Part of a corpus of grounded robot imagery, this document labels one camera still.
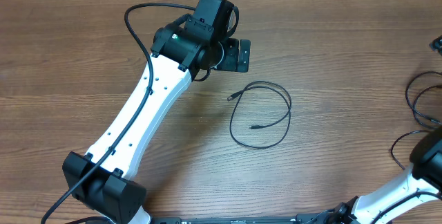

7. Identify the black usb cable thick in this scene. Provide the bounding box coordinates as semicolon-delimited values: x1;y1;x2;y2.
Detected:
405;71;441;130

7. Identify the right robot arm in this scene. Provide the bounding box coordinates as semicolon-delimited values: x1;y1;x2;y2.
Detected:
307;71;441;224

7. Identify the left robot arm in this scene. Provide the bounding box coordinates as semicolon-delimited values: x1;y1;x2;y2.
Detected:
62;0;251;223

